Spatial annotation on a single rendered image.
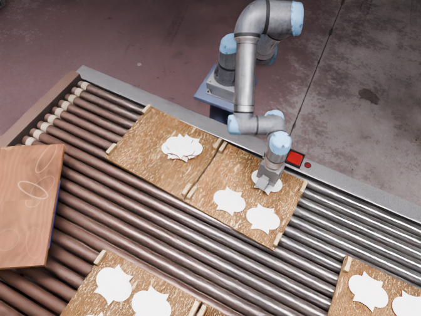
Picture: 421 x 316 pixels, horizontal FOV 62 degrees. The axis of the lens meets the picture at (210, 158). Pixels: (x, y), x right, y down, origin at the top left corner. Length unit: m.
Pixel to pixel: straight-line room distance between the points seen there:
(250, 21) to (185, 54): 2.15
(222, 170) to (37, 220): 0.75
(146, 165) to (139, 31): 2.32
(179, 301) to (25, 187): 0.73
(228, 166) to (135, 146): 0.43
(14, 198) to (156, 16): 2.76
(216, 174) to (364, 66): 2.45
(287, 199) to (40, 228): 0.96
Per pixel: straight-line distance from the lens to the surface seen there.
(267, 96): 3.13
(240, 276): 1.39
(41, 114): 1.86
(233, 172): 1.54
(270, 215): 1.46
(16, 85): 3.48
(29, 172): 1.55
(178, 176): 1.52
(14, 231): 1.45
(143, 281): 1.37
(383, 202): 1.69
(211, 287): 1.37
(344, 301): 1.45
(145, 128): 1.68
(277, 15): 1.34
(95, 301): 1.39
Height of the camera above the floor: 2.26
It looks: 57 degrees down
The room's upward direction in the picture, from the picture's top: 4 degrees clockwise
